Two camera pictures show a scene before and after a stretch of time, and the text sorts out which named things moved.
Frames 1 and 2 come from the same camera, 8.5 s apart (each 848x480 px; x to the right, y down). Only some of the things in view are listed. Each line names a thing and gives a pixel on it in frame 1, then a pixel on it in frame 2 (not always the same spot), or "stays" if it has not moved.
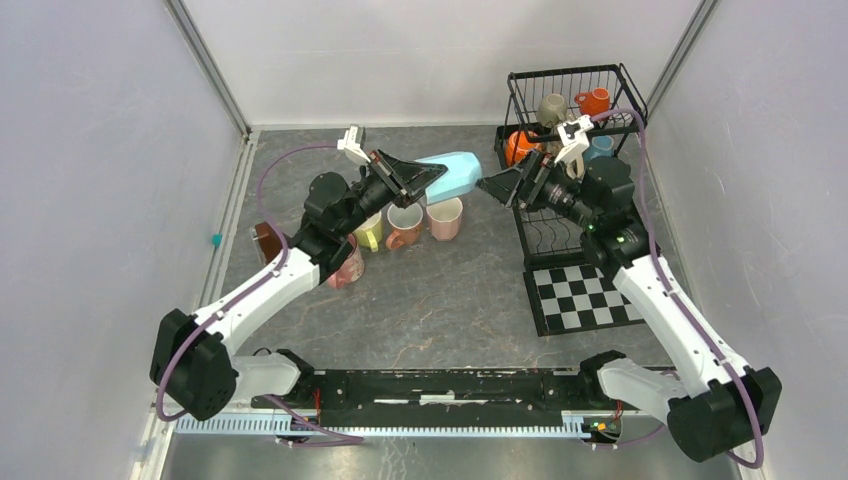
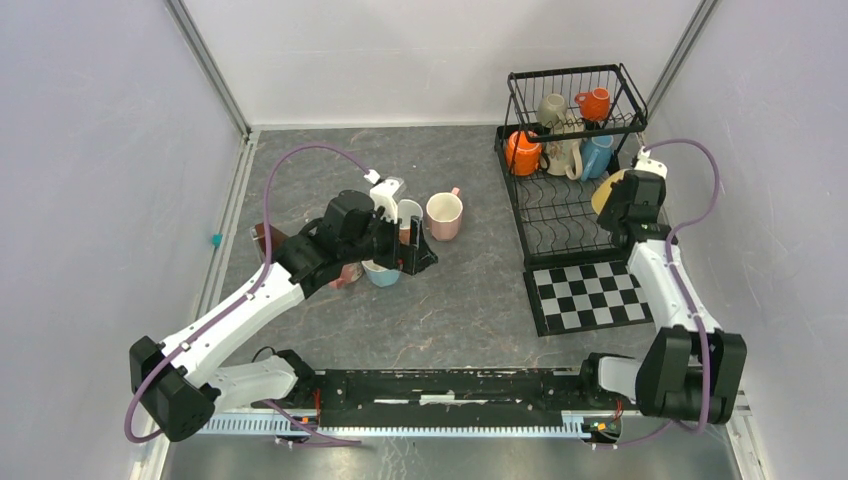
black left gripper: [405, 181] → [412, 258]
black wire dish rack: [555, 234] stays
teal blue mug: [602, 146] stays
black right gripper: [541, 172] → [603, 218]
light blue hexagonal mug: [463, 170] → [382, 276]
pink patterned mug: [352, 269] stays
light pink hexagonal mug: [443, 218] stays
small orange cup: [593, 103] stays
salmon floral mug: [405, 224] stays
